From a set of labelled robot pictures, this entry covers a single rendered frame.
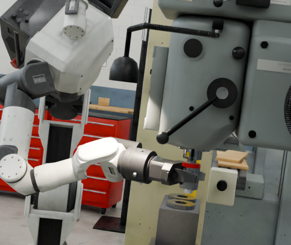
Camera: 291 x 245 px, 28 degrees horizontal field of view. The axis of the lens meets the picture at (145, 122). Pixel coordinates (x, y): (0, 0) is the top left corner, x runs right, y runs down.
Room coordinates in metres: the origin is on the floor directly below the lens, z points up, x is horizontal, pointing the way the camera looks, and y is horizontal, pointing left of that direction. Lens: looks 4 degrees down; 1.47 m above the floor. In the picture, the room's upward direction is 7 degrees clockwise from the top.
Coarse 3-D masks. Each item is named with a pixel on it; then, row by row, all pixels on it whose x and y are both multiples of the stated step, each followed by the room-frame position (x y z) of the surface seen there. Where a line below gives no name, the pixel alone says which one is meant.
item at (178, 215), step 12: (168, 204) 1.78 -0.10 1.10; (180, 204) 1.77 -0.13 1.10; (192, 204) 1.79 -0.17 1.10; (168, 216) 1.74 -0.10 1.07; (180, 216) 1.74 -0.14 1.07; (192, 216) 1.73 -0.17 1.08; (168, 228) 1.74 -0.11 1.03; (180, 228) 1.74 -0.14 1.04; (192, 228) 1.73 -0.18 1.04; (156, 240) 1.74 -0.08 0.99; (168, 240) 1.74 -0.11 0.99; (180, 240) 1.74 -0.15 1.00; (192, 240) 1.73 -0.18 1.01
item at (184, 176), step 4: (176, 168) 1.48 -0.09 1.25; (172, 172) 1.47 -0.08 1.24; (176, 172) 1.47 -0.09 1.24; (180, 172) 1.47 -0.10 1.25; (184, 172) 1.46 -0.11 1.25; (188, 172) 1.46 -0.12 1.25; (172, 176) 1.47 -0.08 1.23; (176, 176) 1.46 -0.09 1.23; (180, 176) 1.47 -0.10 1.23; (184, 176) 1.46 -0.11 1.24; (188, 176) 1.46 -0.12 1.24; (192, 176) 1.45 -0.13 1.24; (196, 176) 1.45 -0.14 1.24; (176, 180) 1.47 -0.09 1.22; (180, 180) 1.46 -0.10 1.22; (184, 180) 1.46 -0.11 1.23; (188, 180) 1.46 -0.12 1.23; (192, 180) 1.45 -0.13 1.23; (196, 180) 1.45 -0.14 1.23
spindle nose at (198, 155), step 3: (183, 150) 1.49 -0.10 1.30; (186, 150) 1.47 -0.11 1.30; (183, 153) 1.48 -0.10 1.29; (189, 153) 1.47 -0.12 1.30; (195, 153) 1.47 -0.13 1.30; (198, 153) 1.47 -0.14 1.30; (201, 153) 1.48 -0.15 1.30; (183, 156) 1.48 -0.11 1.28; (189, 156) 1.47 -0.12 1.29; (195, 156) 1.47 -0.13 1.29; (198, 156) 1.47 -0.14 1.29; (201, 156) 1.48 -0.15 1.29; (195, 159) 1.47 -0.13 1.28; (198, 159) 1.47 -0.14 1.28
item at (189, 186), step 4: (184, 168) 1.47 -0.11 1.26; (188, 168) 1.47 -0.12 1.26; (192, 168) 1.47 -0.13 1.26; (192, 172) 1.47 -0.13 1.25; (196, 172) 1.47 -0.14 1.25; (180, 184) 1.48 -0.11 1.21; (184, 184) 1.47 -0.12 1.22; (188, 184) 1.47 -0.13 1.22; (192, 184) 1.47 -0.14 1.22; (196, 184) 1.47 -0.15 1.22; (184, 188) 1.47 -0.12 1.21; (188, 188) 1.47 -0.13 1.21; (192, 188) 1.47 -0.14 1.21; (196, 188) 1.48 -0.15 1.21
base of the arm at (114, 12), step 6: (90, 0) 1.92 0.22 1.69; (96, 0) 1.92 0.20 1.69; (114, 0) 1.91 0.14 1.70; (120, 0) 1.91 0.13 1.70; (126, 0) 1.97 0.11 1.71; (102, 6) 1.92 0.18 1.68; (114, 6) 1.91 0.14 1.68; (120, 6) 1.94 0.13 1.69; (108, 12) 1.92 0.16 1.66; (114, 12) 1.92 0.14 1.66; (120, 12) 1.99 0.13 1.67
